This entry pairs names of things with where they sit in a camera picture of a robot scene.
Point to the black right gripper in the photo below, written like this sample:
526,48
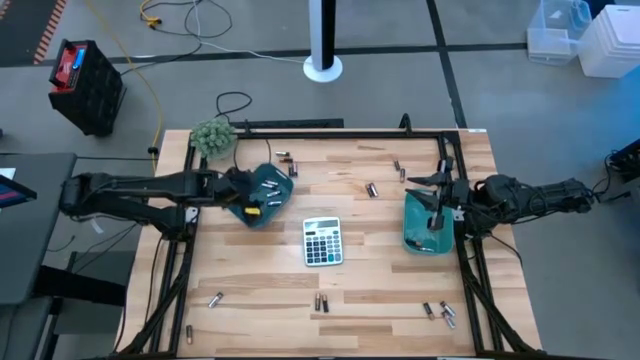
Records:
455,195

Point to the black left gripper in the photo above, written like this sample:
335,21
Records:
242,187

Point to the dark teal plastic bin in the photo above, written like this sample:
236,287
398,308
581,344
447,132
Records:
265,220

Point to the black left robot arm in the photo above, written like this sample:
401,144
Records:
150,185

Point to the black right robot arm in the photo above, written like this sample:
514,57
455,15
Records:
540,197

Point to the yellow tag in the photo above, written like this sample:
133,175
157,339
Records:
252,211

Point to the green artificial succulent plant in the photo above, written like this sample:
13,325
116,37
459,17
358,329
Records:
214,140

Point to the light turquoise plastic bin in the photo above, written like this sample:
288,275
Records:
440,245

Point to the white label sticker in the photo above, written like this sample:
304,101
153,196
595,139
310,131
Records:
477,130

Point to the silver desk calculator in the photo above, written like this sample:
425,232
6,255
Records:
322,245

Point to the white and black pole stand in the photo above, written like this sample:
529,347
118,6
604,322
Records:
322,30

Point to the red and black toolbox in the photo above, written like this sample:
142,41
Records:
90,90

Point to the clear plastic storage box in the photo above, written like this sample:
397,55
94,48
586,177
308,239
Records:
550,45

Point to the black electronics box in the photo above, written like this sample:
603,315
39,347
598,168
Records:
627,162

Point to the black desk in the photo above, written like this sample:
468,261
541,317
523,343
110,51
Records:
35,240

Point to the tablet with red screen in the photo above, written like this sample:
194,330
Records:
12,194

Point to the white plastic storage box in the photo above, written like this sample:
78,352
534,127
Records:
610,45

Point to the black mat with orange stripes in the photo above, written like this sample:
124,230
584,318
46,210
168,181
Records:
25,25

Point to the black camera bracket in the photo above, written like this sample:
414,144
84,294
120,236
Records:
405,125

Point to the black flat rail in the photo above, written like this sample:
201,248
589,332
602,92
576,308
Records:
300,123

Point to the black aluminium table frame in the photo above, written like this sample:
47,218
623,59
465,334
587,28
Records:
360,135

